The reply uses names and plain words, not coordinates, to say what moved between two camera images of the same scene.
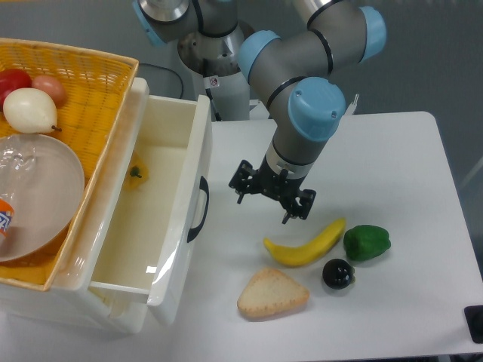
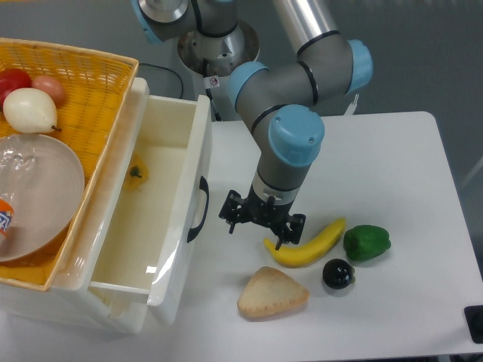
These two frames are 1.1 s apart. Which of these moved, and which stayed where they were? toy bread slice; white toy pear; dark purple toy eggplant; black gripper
Moved: black gripper
Stayed: toy bread slice; dark purple toy eggplant; white toy pear
